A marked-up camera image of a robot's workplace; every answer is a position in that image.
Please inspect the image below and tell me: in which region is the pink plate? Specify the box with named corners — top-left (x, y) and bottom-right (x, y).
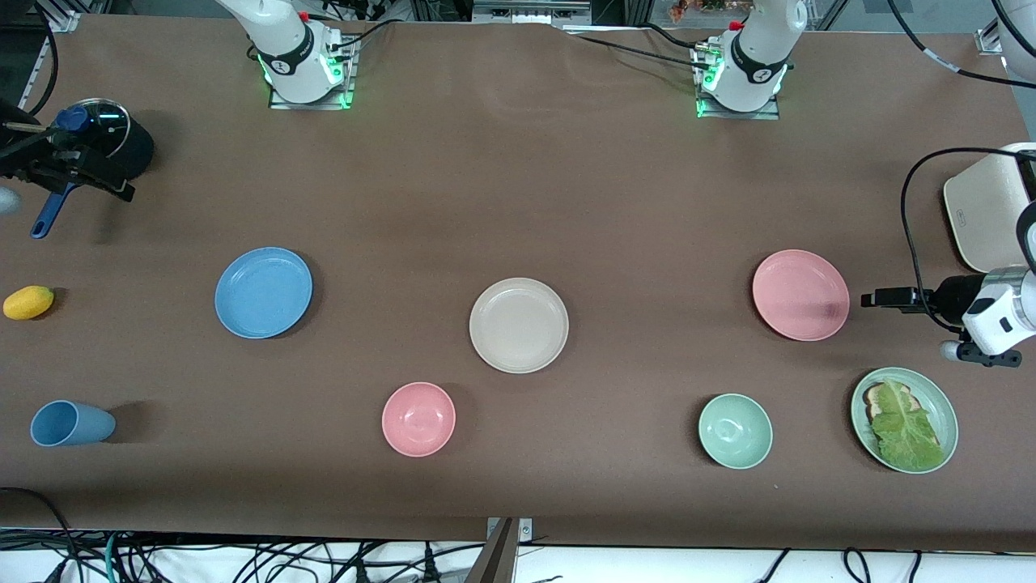
top-left (752, 249), bottom-right (851, 343)

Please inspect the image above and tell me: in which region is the blue plate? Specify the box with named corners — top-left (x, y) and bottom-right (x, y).
top-left (214, 246), bottom-right (314, 339)

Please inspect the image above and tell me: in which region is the glass lid blue knob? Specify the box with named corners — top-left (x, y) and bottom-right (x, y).
top-left (50, 97), bottom-right (132, 159)

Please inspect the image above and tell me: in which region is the beige toaster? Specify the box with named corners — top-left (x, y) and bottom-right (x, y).
top-left (943, 143), bottom-right (1036, 274)

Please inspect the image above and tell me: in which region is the toasted bread slice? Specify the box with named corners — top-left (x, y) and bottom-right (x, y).
top-left (863, 382), bottom-right (923, 426)

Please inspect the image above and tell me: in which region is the green plate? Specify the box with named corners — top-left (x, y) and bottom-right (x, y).
top-left (850, 367), bottom-right (960, 475)

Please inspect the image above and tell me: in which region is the green lettuce leaf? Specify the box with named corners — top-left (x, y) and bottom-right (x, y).
top-left (870, 379), bottom-right (946, 472)

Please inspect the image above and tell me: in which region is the yellow toy fruit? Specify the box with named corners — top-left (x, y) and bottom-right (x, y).
top-left (2, 285), bottom-right (55, 321)

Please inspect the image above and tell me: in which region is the small green bowl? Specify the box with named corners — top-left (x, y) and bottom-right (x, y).
top-left (698, 393), bottom-right (774, 470)

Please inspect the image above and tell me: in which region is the blue plastic cup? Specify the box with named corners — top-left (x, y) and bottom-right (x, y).
top-left (30, 400), bottom-right (117, 448)

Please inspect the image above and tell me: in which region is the beige plate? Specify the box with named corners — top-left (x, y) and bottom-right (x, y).
top-left (469, 277), bottom-right (570, 375)

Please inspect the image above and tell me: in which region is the small pink bowl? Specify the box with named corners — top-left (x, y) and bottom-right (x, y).
top-left (381, 381), bottom-right (456, 458)

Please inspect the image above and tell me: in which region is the black pot blue handle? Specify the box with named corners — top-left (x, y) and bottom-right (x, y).
top-left (30, 97), bottom-right (156, 240)

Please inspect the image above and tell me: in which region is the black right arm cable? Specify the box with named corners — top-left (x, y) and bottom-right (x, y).
top-left (23, 0), bottom-right (59, 116)

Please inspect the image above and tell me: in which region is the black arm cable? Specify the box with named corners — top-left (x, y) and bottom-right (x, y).
top-left (23, 0), bottom-right (59, 116)
top-left (886, 0), bottom-right (1036, 333)

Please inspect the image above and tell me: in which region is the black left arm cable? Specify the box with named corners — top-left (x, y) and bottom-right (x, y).
top-left (886, 0), bottom-right (1036, 333)

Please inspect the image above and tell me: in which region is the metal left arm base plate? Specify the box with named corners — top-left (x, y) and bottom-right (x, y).
top-left (693, 40), bottom-right (783, 121)

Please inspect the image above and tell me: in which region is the black base power cable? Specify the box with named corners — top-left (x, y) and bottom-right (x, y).
top-left (328, 18), bottom-right (395, 51)
top-left (567, 31), bottom-right (717, 74)
top-left (635, 22), bottom-right (709, 51)

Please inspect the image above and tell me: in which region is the black floor cable loop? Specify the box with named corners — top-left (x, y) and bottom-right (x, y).
top-left (0, 486), bottom-right (86, 583)

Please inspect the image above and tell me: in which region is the metal table edge bracket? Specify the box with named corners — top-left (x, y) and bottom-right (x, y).
top-left (465, 517), bottom-right (535, 583)

